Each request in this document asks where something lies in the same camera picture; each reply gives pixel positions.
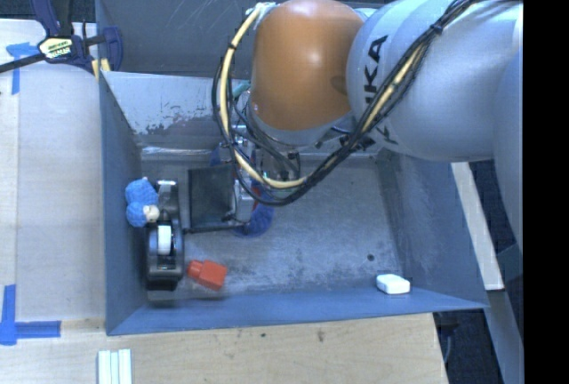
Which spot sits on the dark green flat block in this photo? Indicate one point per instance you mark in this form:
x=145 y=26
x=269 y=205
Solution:
x=209 y=195

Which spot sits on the red plastic block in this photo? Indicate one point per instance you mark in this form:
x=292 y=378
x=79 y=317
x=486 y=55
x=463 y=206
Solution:
x=209 y=274

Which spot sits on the grey metal bin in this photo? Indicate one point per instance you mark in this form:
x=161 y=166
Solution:
x=320 y=240

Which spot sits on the black tape dispenser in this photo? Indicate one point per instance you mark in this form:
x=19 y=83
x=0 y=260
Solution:
x=164 y=249

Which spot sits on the blue knitted toy animal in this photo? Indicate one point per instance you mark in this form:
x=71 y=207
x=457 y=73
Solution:
x=138 y=200

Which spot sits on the white rounded block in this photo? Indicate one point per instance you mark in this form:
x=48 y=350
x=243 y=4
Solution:
x=393 y=284

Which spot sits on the pale wood board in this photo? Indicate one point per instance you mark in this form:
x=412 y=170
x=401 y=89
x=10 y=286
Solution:
x=58 y=178

